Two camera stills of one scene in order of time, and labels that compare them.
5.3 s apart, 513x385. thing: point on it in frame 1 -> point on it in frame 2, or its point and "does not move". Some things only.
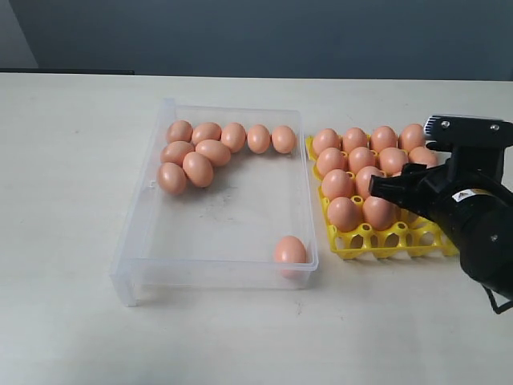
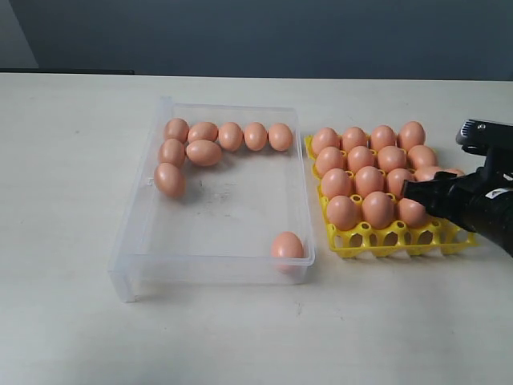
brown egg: x=360 y=157 does not move
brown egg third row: x=198 y=168 -> x=412 y=212
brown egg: x=330 y=159 does not move
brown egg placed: x=353 y=138 does not move
